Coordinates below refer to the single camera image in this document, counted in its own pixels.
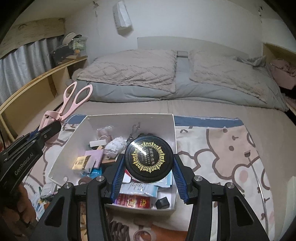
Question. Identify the black round gold-print tin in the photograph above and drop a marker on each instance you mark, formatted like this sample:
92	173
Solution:
148	159

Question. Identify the pink scissors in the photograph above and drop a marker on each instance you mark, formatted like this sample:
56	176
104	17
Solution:
72	100

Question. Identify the blue white medicine sachet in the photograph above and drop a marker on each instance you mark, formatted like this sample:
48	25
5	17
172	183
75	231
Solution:
131	186

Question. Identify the white visor cap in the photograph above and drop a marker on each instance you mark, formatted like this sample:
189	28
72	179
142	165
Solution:
69	37

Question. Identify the grey beige folded duvet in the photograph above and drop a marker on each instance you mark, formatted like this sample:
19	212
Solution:
150	75

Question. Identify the red cigarette pack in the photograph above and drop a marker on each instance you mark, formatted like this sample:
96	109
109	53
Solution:
133	201

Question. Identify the yellow gold small box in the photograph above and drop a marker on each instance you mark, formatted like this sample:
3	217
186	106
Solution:
83	163

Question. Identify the brown tape roll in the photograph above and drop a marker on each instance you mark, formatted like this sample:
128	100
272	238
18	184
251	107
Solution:
144	235

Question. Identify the clear plastic case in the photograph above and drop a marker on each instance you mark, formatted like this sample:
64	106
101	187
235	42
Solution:
48	190

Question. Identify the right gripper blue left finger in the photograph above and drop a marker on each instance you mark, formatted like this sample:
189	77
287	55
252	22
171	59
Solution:
118	178

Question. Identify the grey window curtain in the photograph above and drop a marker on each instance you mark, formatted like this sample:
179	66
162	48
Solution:
24	64

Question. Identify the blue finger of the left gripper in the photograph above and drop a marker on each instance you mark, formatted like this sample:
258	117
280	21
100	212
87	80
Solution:
35	134
50	130

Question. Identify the wooden wall shelf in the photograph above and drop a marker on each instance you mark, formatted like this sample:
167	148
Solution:
22	112

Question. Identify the black square charger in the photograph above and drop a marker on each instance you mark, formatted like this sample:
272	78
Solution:
162	203

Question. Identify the purple card box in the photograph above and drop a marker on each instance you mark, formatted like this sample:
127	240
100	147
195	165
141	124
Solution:
95	157

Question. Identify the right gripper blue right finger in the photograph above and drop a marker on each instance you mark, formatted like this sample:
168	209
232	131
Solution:
178	171

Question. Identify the pink clothes pile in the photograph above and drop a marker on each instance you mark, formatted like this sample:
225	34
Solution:
283	73

